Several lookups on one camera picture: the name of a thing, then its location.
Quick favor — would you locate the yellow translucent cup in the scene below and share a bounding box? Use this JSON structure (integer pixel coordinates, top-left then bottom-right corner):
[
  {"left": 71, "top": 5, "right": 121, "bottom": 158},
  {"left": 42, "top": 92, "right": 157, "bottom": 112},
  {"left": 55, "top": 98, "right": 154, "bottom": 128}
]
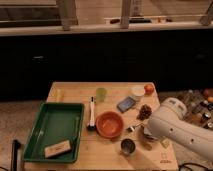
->
[{"left": 56, "top": 89, "right": 63, "bottom": 102}]

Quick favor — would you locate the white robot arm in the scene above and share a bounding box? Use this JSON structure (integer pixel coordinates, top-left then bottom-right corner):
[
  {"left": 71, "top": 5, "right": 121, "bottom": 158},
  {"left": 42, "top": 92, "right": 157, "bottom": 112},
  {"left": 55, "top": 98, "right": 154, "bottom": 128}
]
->
[{"left": 147, "top": 97, "right": 213, "bottom": 159}]

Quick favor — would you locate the green translucent cup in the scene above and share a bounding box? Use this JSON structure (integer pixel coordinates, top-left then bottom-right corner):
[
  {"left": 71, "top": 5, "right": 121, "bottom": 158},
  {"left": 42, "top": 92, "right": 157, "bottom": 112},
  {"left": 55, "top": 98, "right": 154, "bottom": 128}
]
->
[{"left": 96, "top": 87, "right": 107, "bottom": 102}]

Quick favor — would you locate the orange fruit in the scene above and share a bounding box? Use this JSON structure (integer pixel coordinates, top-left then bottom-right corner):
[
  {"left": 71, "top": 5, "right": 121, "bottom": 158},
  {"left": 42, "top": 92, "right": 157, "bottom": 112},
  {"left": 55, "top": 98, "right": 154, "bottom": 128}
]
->
[{"left": 144, "top": 84, "right": 154, "bottom": 95}]

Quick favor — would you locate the green plastic tray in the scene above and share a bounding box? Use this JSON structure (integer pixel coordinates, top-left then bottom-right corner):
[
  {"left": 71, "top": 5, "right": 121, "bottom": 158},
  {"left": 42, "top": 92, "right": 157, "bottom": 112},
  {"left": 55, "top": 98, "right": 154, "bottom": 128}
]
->
[{"left": 23, "top": 102, "right": 84, "bottom": 163}]

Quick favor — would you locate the small metal cup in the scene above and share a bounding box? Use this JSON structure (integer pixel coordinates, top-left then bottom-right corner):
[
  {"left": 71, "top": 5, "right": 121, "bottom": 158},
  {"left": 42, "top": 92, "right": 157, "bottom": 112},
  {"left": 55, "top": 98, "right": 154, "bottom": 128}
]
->
[{"left": 121, "top": 138, "right": 136, "bottom": 155}]

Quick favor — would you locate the wooden block in tray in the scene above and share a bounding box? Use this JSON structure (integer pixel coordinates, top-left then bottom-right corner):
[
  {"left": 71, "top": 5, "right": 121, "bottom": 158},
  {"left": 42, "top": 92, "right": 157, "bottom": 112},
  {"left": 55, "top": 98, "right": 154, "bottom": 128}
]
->
[{"left": 44, "top": 140, "right": 71, "bottom": 158}]

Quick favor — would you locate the white small cup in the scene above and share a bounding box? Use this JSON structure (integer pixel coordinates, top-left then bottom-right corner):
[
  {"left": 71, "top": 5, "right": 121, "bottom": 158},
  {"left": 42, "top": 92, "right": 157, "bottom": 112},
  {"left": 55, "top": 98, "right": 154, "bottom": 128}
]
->
[{"left": 131, "top": 85, "right": 145, "bottom": 97}]

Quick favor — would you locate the dark bowl with cloth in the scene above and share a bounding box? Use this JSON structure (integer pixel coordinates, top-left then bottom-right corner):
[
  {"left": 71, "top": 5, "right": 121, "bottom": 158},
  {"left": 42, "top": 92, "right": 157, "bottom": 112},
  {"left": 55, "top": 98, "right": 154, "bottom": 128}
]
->
[{"left": 143, "top": 127, "right": 157, "bottom": 140}]

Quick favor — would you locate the orange bowl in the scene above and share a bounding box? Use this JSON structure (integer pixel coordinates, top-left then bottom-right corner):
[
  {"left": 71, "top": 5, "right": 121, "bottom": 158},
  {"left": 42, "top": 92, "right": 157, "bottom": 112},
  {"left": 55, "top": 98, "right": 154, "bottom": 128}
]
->
[{"left": 96, "top": 111, "right": 124, "bottom": 139}]

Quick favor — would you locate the brown pine cone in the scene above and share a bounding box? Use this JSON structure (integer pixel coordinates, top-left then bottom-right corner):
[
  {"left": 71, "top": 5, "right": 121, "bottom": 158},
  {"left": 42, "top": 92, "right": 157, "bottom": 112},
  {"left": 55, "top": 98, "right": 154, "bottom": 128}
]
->
[{"left": 137, "top": 104, "right": 152, "bottom": 121}]

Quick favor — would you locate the blue sponge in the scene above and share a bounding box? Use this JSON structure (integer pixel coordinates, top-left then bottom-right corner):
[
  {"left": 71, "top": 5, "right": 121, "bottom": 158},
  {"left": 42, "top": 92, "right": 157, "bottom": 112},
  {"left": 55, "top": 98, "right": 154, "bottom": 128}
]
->
[{"left": 117, "top": 97, "right": 136, "bottom": 113}]

